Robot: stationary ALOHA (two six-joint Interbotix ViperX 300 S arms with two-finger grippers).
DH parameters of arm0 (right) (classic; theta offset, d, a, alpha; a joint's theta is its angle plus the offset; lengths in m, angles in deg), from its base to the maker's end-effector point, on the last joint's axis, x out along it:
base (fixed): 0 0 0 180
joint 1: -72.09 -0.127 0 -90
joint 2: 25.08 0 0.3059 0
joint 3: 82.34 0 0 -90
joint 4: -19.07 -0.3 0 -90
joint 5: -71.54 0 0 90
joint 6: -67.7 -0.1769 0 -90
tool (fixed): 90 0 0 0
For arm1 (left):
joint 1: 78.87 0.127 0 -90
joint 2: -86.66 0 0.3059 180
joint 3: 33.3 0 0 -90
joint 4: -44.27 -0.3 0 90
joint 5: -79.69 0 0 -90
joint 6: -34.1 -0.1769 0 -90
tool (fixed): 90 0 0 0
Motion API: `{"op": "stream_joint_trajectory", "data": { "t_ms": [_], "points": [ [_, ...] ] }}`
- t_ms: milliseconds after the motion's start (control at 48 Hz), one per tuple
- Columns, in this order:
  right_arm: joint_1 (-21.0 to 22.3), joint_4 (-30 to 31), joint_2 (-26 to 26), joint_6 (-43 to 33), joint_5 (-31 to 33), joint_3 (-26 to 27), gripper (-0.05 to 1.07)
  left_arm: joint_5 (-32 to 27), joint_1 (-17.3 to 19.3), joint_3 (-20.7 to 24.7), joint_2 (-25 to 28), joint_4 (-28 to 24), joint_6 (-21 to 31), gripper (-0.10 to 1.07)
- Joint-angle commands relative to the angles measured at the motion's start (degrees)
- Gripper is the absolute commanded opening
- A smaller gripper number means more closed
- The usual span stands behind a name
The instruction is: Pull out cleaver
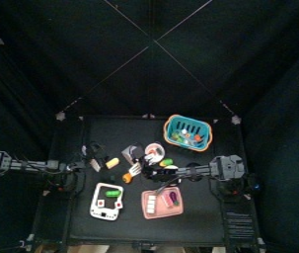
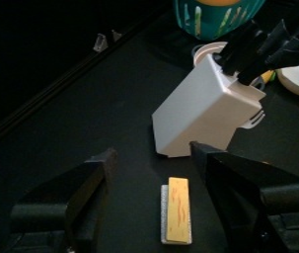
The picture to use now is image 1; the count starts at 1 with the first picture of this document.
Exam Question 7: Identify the green toy pepper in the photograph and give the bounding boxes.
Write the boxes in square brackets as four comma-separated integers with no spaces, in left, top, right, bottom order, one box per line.
[158,158,174,168]

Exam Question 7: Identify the pink toy meat piece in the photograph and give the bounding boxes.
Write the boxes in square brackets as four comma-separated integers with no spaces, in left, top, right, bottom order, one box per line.
[161,195,173,208]

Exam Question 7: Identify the white segmented toy food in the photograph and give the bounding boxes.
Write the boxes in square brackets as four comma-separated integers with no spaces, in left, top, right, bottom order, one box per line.
[146,194,158,214]

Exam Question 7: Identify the white toy stove board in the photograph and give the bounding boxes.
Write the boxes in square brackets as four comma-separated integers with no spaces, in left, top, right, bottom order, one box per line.
[88,182,126,221]

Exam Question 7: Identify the grey toy cleaver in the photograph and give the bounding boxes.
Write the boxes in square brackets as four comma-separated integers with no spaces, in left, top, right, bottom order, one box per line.
[120,144,143,166]

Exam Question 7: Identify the pink toy cutting board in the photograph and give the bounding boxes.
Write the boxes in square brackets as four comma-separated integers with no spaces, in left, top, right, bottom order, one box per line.
[140,186,185,220]

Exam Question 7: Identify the teal basket with orange rim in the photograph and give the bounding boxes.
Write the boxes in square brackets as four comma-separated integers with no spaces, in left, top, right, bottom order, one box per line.
[162,114,214,153]

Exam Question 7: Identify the white fork with orange handle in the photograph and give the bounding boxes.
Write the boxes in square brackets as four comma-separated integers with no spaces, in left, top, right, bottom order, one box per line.
[122,162,144,185]

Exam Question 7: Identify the yellow toy corn piece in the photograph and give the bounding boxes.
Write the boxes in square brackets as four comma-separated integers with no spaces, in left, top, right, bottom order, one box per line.
[104,157,122,170]

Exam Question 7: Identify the purple toy eggplant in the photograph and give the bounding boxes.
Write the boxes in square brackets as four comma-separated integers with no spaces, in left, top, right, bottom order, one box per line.
[167,191,181,208]

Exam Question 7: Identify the green toy cucumber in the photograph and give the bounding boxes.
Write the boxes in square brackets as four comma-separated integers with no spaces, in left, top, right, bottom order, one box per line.
[104,189,123,199]

